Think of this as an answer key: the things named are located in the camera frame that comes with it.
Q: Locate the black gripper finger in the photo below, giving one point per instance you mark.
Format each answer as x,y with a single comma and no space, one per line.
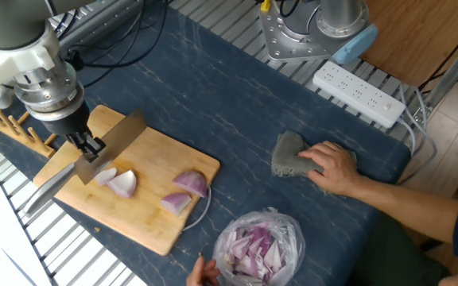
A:
78,143
95,149

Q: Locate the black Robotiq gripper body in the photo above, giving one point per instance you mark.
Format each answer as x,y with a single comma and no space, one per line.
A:
68,125

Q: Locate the red onion piece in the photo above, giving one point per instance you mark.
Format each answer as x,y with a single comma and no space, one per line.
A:
105,176
175,202
123,184
191,180

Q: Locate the steel cleaver knife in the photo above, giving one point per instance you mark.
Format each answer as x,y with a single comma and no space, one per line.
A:
121,135

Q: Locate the grey green cloth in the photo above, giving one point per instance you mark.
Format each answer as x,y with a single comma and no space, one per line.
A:
288,155

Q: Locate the person right forearm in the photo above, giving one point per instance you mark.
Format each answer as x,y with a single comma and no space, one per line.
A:
404,210

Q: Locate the person left hand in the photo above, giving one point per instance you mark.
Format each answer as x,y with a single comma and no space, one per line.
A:
203,278

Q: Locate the person right hand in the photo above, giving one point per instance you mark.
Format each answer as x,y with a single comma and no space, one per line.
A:
336,171

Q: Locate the wooden peg knife rack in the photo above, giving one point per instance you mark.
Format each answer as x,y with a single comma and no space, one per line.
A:
22,137

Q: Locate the wooden cutting board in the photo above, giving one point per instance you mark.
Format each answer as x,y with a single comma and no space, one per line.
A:
145,226

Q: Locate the grey board hanging loop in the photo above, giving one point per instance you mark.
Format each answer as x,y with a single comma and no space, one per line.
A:
207,208

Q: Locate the dark blue marbled mat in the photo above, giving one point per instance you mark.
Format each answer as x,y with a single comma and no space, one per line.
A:
233,99

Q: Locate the plastic bag of chopped onion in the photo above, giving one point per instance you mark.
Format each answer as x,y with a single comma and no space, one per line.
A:
253,254

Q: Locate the small yellow clip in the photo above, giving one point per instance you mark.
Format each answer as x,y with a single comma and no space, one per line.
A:
265,5

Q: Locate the white power strip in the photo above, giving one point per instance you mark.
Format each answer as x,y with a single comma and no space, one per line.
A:
356,93

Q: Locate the dark green trousers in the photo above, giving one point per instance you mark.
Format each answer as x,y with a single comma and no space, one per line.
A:
392,258

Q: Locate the brown wooden panel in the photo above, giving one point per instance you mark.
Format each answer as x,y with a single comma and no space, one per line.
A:
420,35

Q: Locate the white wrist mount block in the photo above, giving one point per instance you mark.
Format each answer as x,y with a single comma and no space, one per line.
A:
14,63

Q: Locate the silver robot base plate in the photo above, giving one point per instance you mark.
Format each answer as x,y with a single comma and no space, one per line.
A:
288,43

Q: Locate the aluminium frame profile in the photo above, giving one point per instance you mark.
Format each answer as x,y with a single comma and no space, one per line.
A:
451,71

